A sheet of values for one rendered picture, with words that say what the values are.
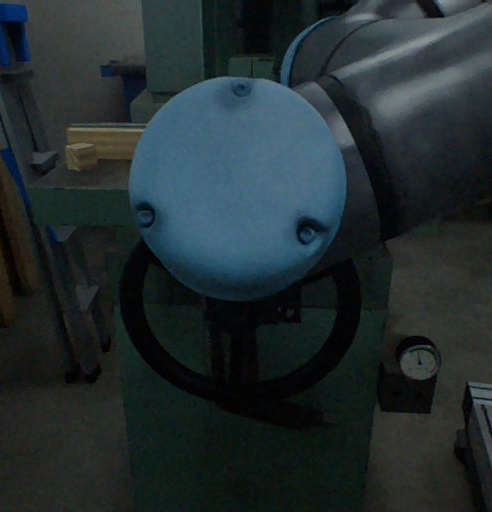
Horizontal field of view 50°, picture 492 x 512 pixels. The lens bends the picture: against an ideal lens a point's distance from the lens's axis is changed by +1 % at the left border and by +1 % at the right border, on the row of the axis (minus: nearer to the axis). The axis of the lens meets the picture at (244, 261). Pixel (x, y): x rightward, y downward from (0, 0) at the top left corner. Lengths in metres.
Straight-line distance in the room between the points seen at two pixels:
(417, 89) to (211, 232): 0.09
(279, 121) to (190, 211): 0.04
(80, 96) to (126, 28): 0.47
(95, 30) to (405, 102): 3.13
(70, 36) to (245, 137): 3.17
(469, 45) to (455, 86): 0.02
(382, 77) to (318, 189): 0.06
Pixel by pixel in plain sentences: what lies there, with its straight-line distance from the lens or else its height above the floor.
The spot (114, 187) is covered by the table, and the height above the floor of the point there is 0.90.
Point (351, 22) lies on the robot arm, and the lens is 0.33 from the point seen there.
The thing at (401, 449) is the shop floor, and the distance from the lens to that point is 1.66.
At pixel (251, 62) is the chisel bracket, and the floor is 1.06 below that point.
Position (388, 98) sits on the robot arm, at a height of 1.09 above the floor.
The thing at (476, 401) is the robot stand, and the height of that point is 0.23.
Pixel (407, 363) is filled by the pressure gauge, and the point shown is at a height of 0.66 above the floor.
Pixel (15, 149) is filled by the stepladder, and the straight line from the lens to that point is 1.62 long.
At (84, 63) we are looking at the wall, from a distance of 3.33.
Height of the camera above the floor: 1.12
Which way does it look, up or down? 25 degrees down
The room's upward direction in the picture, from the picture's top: straight up
